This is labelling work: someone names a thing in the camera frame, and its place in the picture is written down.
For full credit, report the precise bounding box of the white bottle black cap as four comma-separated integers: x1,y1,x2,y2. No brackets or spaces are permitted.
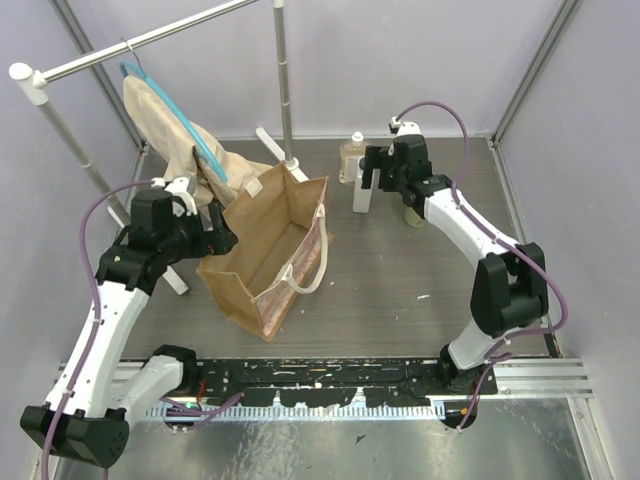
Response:
352,156,372,214

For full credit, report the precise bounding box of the clear amber soap bottle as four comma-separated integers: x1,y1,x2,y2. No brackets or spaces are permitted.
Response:
339,131,368,184

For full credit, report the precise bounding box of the green bottle wooden cap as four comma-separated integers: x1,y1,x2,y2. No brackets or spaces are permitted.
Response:
404,207,426,229

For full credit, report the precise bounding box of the brown canvas tote bag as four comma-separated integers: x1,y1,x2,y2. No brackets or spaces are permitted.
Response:
197,165,332,342

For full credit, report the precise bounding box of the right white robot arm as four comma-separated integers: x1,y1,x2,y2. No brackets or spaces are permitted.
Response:
354,134,549,394

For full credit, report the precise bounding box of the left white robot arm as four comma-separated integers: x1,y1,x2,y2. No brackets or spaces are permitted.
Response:
20,188,238,469

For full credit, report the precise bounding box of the beige cloth on hanger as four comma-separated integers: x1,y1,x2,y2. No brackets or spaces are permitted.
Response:
123,75,271,207

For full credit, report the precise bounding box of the blue clothes hanger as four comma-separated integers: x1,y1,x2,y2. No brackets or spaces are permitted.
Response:
118,60,229,184

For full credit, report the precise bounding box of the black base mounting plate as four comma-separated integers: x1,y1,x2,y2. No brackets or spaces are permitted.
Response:
170,358,481,408

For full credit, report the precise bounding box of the metal clothes rack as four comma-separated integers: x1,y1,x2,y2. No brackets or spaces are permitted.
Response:
8,0,314,296

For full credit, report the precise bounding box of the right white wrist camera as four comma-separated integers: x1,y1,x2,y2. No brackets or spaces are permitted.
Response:
389,116,422,137

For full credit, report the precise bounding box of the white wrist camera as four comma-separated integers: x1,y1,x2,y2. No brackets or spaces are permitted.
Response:
163,176,198,217
389,116,422,137

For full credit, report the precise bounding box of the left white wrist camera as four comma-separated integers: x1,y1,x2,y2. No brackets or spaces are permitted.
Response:
163,176,198,217

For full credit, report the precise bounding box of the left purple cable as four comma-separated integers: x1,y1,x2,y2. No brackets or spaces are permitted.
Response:
40,179,166,469

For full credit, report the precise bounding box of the purple cable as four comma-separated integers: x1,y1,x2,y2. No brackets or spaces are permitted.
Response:
40,179,166,469
397,101,570,431

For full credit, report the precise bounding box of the aluminium frame rail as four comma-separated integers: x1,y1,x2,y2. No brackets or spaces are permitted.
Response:
47,353,593,427

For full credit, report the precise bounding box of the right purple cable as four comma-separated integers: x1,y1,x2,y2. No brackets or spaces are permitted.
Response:
397,101,570,431

